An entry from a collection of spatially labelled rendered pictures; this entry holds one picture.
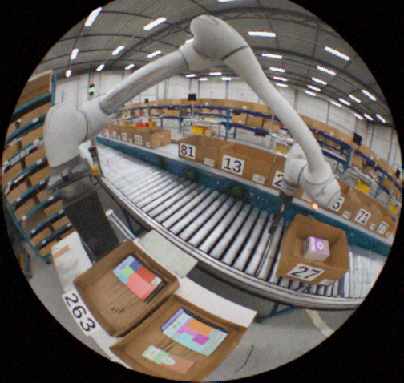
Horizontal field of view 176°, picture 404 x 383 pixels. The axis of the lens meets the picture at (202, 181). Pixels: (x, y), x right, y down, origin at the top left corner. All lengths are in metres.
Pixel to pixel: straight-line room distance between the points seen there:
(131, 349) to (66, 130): 0.79
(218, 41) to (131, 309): 0.91
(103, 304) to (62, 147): 0.61
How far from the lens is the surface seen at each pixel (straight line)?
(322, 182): 0.45
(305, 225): 0.87
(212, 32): 0.44
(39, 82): 1.75
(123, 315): 0.64
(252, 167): 0.97
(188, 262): 0.67
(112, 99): 0.61
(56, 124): 0.54
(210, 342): 0.57
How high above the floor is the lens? 1.35
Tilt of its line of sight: 30 degrees down
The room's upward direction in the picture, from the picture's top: 4 degrees clockwise
